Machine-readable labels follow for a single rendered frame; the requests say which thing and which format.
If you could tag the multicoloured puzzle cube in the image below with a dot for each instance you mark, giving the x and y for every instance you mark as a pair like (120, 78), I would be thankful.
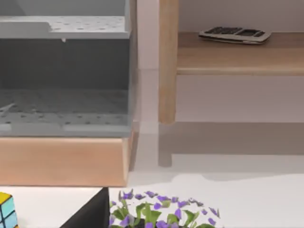
(7, 210)

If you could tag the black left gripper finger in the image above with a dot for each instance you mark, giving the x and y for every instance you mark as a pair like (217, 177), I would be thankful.
(91, 213)

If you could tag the wooden open shelf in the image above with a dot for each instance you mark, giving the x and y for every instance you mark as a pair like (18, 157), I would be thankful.
(232, 59)

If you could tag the grey pierced drawer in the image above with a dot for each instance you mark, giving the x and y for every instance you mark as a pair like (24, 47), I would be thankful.
(64, 78)

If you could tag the purple flower plant pot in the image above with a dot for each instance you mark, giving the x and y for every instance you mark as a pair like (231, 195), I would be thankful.
(156, 211)

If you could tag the grey calculator with black keys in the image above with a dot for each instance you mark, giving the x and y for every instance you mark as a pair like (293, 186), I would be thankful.
(235, 35)

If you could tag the pale wooden drawer front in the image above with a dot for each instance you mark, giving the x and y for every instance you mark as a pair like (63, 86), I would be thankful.
(61, 161)

